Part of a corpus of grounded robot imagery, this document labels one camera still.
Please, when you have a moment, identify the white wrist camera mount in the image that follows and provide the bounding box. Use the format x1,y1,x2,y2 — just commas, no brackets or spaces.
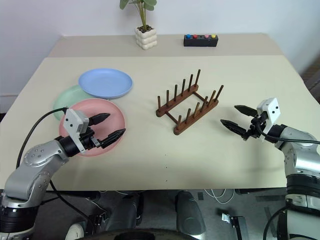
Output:
256,97,280,141
61,107,90,154

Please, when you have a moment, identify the dark rounded housing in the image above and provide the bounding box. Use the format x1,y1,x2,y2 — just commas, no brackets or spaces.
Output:
174,190,207,234

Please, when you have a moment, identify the black button box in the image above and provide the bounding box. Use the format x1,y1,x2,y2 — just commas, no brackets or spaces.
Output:
183,34,219,48

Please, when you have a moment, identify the metal floor bracket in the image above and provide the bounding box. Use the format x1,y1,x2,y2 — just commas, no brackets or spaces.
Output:
220,213,249,240

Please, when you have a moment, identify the white bubbled plant pot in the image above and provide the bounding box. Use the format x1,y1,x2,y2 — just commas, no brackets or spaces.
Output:
135,25,158,51

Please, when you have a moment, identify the blue plate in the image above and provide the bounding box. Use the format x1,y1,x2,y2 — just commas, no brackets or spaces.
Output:
78,68,134,99

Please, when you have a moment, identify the pink red plate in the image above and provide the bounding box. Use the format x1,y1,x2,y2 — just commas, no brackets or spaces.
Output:
58,98,127,158

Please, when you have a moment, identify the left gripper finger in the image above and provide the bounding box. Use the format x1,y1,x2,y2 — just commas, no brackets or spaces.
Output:
87,112,112,126
99,128,127,149

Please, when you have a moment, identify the white floor cable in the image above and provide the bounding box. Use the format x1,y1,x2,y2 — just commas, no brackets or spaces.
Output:
204,188,236,205

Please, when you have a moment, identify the green leafy plant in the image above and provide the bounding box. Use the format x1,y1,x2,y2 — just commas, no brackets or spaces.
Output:
119,0,158,30

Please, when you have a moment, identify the wooden dish rack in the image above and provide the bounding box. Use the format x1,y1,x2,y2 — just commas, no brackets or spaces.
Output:
155,69,225,136

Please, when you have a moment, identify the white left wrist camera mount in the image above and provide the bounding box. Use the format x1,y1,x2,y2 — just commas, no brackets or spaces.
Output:
61,107,90,154

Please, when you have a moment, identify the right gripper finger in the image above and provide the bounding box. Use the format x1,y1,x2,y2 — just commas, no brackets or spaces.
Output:
234,104,258,117
220,119,249,138

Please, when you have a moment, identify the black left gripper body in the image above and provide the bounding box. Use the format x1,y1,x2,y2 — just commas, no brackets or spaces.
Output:
79,126,102,151

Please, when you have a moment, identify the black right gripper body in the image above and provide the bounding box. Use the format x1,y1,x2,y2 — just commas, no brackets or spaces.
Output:
242,112,267,141

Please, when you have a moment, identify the green plate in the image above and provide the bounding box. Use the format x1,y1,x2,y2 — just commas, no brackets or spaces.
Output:
52,84,96,121

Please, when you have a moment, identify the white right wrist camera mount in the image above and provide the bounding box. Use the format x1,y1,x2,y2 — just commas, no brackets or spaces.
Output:
256,97,280,141

